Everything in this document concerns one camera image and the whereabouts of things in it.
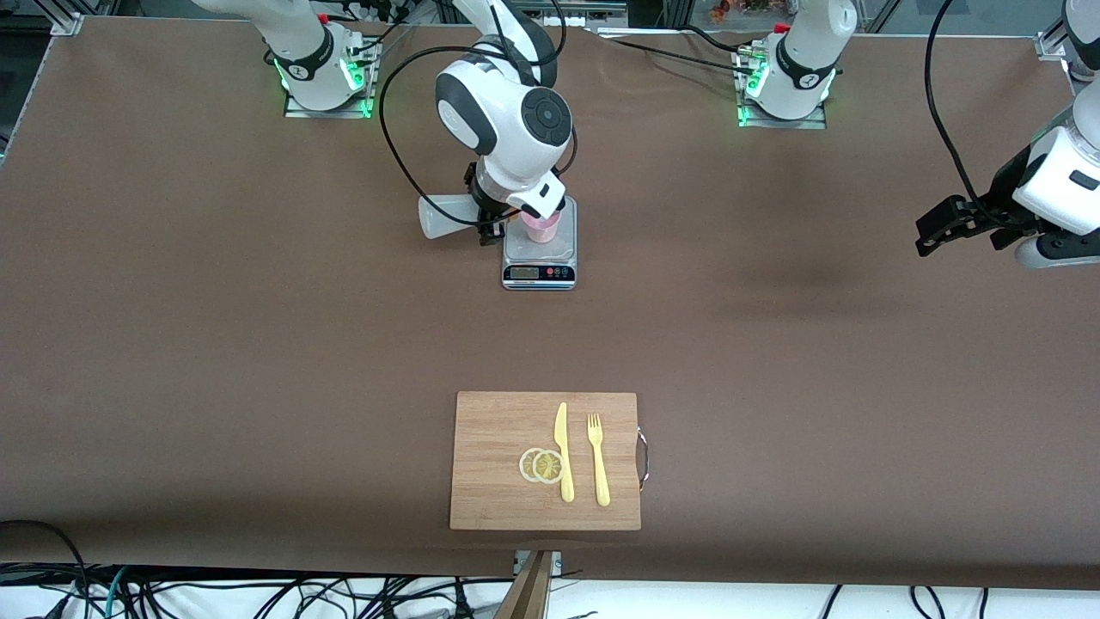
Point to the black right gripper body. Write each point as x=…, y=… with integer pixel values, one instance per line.
x=486, y=209

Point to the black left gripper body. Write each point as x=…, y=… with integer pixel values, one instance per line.
x=990, y=211

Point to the translucent sauce bottle orange cap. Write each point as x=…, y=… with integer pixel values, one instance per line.
x=443, y=217

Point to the pink plastic cup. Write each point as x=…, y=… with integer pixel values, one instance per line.
x=543, y=230

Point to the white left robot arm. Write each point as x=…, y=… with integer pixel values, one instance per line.
x=803, y=52

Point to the silver digital kitchen scale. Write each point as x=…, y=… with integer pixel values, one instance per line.
x=539, y=258

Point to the white power strip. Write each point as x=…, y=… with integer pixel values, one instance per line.
x=580, y=19

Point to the yellow plastic knife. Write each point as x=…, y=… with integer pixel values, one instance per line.
x=561, y=430

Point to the wooden cutting board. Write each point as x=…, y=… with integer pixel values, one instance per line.
x=490, y=447

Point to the lemon slice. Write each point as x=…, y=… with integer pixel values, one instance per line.
x=525, y=465
x=548, y=467

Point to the brown table cover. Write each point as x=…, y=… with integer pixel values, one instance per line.
x=773, y=387

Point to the yellow plastic fork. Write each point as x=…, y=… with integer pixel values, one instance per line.
x=600, y=473

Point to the aluminium frame profile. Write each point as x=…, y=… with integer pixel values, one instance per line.
x=1047, y=45
x=69, y=21

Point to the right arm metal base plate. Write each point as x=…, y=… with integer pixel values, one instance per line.
x=326, y=113

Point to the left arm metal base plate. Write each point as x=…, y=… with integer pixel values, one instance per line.
x=782, y=124

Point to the small metal bracket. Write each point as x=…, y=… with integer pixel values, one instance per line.
x=557, y=563

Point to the wooden post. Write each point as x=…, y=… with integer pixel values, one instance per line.
x=528, y=593

